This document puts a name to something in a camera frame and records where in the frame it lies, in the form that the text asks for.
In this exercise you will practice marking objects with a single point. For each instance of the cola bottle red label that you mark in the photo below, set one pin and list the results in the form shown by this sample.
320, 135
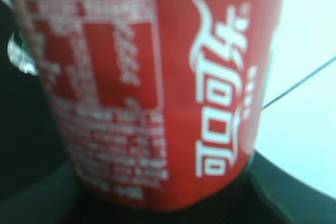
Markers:
158, 101

